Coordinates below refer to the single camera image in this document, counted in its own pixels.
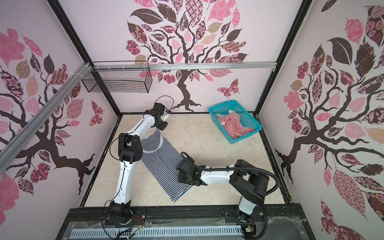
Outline blue white striped tank top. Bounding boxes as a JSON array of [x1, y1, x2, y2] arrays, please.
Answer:
[[141, 129, 192, 202]]

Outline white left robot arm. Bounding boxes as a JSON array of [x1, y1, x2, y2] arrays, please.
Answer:
[[108, 103, 170, 224]]

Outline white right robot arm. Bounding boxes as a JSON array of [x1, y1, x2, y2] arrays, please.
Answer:
[[176, 159, 272, 216]]

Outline red white striped tank top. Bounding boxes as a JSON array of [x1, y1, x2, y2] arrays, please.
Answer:
[[215, 110, 255, 140]]

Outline teal plastic basket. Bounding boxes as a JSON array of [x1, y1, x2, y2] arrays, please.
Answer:
[[209, 100, 263, 144]]

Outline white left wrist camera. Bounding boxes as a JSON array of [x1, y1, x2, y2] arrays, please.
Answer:
[[161, 110, 171, 122]]

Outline black wire mesh basket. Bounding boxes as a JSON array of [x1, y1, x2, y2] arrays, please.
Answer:
[[82, 60, 153, 94]]

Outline aluminium rail back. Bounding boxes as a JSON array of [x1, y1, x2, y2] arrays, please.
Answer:
[[93, 62, 277, 71]]

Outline aluminium rail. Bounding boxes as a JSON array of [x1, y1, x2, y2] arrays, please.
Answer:
[[1, 63, 92, 173], [93, 62, 277, 71]]

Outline white slotted cable duct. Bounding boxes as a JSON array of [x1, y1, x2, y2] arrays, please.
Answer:
[[67, 226, 243, 240]]

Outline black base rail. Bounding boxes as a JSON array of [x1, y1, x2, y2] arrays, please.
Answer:
[[65, 204, 305, 227]]

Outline aluminium rail left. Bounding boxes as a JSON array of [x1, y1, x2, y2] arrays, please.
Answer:
[[1, 63, 92, 173]]

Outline black corner frame post left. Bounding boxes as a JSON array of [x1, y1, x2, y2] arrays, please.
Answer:
[[47, 0, 123, 118]]

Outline black corner frame post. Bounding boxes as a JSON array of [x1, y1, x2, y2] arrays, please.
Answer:
[[47, 0, 123, 118], [254, 0, 313, 117]]

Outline black corner frame post right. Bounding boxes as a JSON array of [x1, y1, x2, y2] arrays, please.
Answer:
[[254, 0, 313, 117]]

